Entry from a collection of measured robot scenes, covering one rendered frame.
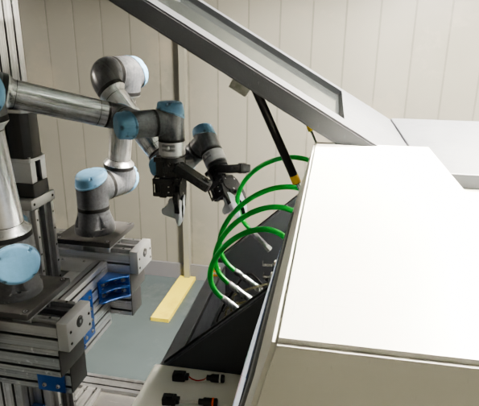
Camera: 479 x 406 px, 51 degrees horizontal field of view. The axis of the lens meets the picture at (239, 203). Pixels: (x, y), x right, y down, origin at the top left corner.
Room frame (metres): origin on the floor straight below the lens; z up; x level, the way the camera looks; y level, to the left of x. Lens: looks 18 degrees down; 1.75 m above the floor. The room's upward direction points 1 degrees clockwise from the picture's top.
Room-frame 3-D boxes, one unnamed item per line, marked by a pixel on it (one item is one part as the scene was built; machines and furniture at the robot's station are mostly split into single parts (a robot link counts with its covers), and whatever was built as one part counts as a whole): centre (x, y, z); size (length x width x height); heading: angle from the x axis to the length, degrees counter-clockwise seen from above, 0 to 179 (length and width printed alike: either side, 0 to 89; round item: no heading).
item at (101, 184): (1.79, 0.55, 1.20); 0.13 x 0.12 x 0.14; 150
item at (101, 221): (1.78, 0.55, 1.09); 0.15 x 0.15 x 0.10
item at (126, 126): (1.37, 0.29, 1.52); 0.11 x 0.11 x 0.08; 29
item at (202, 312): (1.39, 0.12, 0.87); 0.62 x 0.04 x 0.16; 170
